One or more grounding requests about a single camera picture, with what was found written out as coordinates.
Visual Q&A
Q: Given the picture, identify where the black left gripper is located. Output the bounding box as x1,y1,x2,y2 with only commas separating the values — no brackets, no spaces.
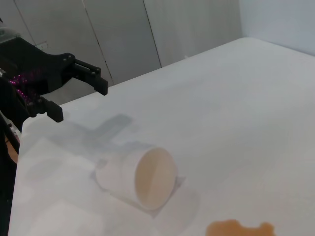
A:
0,36,109,123

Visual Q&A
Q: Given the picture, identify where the brown water stain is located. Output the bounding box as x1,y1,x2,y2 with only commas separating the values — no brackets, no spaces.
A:
206,218,276,236

